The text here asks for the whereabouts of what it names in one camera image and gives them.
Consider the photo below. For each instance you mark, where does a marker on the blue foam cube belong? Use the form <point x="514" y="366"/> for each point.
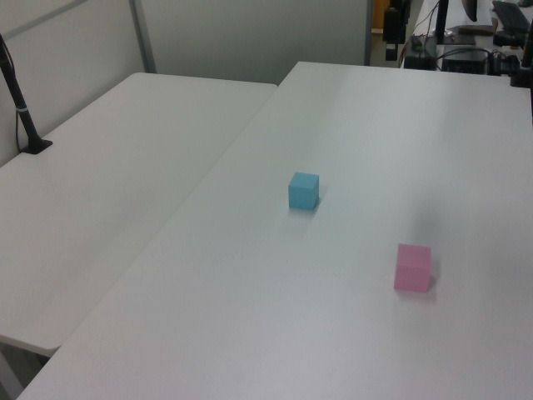
<point x="303" y="191"/>

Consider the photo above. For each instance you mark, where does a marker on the pink foam cube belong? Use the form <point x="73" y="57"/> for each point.
<point x="410" y="271"/>

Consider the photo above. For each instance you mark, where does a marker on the white side table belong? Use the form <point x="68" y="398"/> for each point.
<point x="104" y="187"/>

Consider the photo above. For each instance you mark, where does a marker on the small black electronics box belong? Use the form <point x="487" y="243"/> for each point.
<point x="420" y="56"/>

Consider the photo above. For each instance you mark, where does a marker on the black upright background equipment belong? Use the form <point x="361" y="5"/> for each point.
<point x="393" y="25"/>

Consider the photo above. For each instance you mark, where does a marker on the orange wooden panel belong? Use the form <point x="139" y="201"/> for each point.
<point x="378" y="14"/>

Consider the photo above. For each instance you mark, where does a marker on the wide black electronics box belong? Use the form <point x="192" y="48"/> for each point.
<point x="464" y="62"/>

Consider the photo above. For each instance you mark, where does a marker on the black background pole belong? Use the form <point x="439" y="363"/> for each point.
<point x="441" y="21"/>

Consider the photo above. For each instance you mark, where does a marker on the dark curved background object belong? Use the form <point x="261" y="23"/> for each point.
<point x="470" y="9"/>

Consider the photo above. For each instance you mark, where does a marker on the dark keyboard-like device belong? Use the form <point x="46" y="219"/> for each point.
<point x="510" y="14"/>

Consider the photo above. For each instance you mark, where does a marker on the grey metal partition post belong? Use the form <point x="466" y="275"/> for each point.
<point x="142" y="37"/>
<point x="368" y="33"/>

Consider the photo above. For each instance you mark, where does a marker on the black camera stand pole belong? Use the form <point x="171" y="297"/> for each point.
<point x="21" y="108"/>

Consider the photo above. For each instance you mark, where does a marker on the black clamp mount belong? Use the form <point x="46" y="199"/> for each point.
<point x="522" y="77"/>

